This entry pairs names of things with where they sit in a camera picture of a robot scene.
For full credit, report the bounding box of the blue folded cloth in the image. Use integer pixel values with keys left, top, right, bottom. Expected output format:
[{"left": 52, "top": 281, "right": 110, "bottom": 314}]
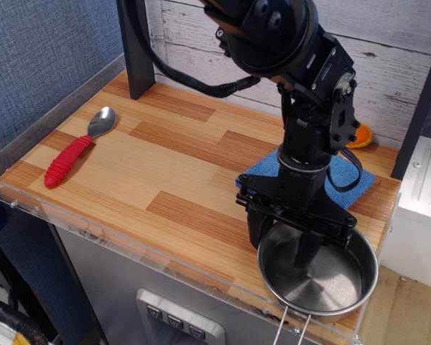
[{"left": 244, "top": 149, "right": 376, "bottom": 209}]

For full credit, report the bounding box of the red handled metal spoon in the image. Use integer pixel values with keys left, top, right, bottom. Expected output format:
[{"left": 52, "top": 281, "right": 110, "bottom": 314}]
[{"left": 44, "top": 106, "right": 117, "bottom": 188}]

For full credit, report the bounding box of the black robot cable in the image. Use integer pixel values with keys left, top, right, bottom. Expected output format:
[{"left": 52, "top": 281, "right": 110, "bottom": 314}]
[{"left": 120, "top": 0, "right": 261, "bottom": 98}]

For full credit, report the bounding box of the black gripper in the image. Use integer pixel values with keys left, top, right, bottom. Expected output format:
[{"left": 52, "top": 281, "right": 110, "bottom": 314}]
[{"left": 236, "top": 150, "right": 357, "bottom": 268}]

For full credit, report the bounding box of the orange plush fish toy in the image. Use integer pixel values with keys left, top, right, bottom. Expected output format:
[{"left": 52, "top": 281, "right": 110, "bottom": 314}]
[{"left": 346, "top": 124, "right": 374, "bottom": 148}]

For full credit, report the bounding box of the dark grey right post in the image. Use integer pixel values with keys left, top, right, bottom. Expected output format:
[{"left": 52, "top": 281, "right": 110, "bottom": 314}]
[{"left": 391, "top": 0, "right": 431, "bottom": 180}]

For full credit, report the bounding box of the clear acrylic edge guard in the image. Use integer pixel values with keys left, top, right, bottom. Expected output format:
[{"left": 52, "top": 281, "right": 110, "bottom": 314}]
[{"left": 0, "top": 183, "right": 360, "bottom": 344}]

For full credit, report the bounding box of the silver control panel with buttons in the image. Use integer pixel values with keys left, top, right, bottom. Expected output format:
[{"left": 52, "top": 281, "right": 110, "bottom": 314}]
[{"left": 136, "top": 288, "right": 226, "bottom": 345}]

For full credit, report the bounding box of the stainless steel pot with handle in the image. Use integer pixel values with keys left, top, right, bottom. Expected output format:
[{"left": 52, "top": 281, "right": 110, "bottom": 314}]
[{"left": 256, "top": 221, "right": 379, "bottom": 345}]

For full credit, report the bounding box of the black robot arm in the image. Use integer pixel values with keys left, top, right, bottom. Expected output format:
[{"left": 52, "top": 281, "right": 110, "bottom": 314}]
[{"left": 205, "top": 1, "right": 360, "bottom": 268}]

